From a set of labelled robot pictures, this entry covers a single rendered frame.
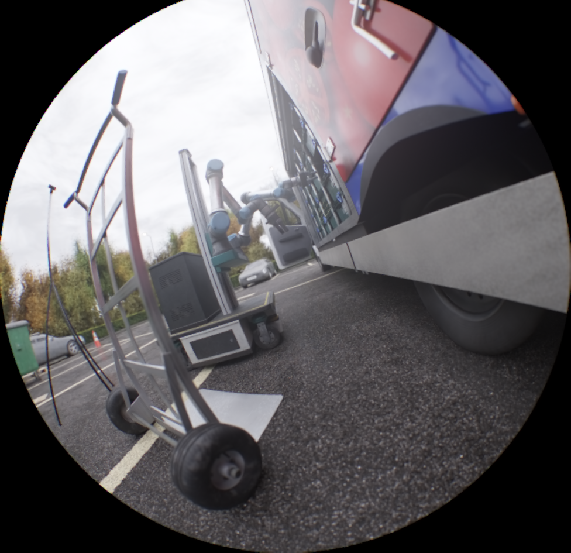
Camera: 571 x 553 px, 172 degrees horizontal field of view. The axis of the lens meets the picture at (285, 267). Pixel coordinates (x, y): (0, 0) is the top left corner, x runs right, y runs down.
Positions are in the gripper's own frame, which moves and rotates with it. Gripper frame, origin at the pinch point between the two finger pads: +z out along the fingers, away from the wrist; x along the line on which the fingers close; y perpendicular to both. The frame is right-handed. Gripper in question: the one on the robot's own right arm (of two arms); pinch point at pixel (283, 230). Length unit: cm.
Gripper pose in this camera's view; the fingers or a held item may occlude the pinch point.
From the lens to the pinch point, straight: 131.2
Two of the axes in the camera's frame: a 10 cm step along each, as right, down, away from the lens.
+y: -7.2, 6.9, -1.2
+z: 6.6, 7.2, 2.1
